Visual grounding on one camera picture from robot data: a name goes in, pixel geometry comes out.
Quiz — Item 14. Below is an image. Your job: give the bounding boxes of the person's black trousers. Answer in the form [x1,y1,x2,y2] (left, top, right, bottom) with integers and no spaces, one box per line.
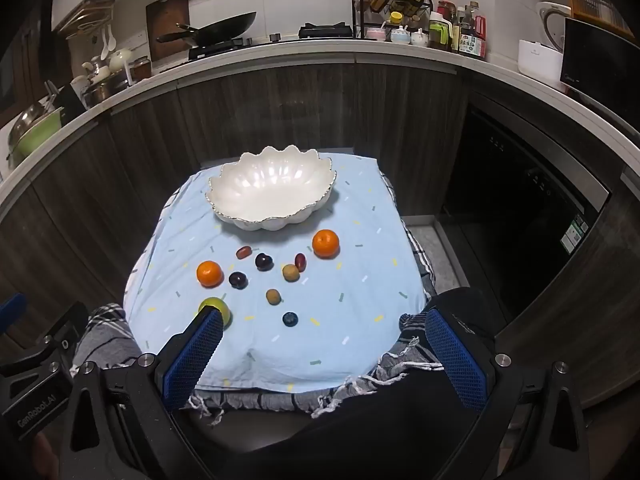
[172,287,498,480]

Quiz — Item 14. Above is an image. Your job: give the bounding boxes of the wooden kitchen cabinet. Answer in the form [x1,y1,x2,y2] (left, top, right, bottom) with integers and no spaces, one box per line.
[0,50,640,411]

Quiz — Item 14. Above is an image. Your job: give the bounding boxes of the white scalloped bowl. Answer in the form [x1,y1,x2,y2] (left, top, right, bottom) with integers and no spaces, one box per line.
[206,145,337,232]

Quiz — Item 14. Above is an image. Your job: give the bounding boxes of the light blue patterned cloth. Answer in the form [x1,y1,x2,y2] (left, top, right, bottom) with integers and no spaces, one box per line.
[122,152,428,393]

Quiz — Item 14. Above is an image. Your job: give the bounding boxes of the black wire spice rack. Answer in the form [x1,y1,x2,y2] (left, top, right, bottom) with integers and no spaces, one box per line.
[351,0,433,41]

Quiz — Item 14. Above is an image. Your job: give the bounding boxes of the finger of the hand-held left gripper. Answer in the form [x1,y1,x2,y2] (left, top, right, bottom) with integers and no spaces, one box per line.
[0,301,90,378]
[0,293,28,333]

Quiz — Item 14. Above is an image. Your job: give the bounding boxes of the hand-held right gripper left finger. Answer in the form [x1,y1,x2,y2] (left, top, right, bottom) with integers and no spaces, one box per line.
[55,308,224,480]

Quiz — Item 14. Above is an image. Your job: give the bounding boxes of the green apple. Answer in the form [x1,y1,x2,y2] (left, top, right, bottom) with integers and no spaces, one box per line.
[198,296,232,331]

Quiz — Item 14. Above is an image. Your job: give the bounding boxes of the white electric kettle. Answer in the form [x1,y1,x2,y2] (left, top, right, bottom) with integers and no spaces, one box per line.
[536,2,572,53]

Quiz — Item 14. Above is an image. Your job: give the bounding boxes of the grey plaid fringed cloth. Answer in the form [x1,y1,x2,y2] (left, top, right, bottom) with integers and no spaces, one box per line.
[75,170,446,426]

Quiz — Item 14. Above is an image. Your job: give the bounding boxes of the black wok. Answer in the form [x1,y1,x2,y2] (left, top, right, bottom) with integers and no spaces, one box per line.
[156,11,257,46]

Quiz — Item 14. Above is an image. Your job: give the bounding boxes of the white countertop appliance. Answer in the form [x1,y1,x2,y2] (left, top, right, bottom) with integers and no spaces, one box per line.
[517,39,568,88]

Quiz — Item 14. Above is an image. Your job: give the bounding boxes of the white teapot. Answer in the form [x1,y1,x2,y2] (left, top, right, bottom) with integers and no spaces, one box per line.
[107,49,133,73]

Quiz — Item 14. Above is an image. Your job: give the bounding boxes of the steel bowl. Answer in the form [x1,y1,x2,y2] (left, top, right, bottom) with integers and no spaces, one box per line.
[7,102,51,146]

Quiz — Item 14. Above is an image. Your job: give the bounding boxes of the wooden cutting board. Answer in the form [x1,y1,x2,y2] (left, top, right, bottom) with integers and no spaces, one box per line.
[146,0,191,61]

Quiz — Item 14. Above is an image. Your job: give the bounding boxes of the orange tangerine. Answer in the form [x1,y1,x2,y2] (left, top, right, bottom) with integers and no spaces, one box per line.
[312,229,341,260]
[196,260,224,288]

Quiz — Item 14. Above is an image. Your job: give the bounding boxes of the person's left hand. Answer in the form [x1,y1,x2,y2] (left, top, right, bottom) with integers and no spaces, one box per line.
[32,432,63,480]

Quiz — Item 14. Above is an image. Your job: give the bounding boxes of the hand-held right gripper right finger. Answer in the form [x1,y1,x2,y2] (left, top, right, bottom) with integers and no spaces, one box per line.
[425,308,598,480]

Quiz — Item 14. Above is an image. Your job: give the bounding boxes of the black microwave oven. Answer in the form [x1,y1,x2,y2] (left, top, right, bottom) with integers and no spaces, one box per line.
[560,17,640,121]

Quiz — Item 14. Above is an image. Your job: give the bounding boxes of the green bowl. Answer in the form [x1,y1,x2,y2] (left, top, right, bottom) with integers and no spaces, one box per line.
[7,106,65,161]

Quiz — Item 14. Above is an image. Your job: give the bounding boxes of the black built-in dishwasher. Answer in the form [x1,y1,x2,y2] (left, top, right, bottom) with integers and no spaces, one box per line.
[440,105,611,321]

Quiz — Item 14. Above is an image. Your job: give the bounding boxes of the black gas stove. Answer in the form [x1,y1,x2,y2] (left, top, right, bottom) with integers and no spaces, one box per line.
[187,21,356,61]

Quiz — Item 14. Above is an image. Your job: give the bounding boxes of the dark soy sauce bottle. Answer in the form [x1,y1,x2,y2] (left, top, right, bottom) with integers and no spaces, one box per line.
[459,7,487,59]

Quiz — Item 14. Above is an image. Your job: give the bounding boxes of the white hanging ladle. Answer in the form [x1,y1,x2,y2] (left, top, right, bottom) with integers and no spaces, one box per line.
[100,25,118,61]

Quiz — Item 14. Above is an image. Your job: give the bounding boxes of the glass jar red contents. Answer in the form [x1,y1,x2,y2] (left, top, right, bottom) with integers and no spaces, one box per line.
[127,57,152,83]

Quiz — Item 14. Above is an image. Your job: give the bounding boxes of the steel pot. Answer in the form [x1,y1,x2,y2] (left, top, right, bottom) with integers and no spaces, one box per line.
[82,72,131,107]

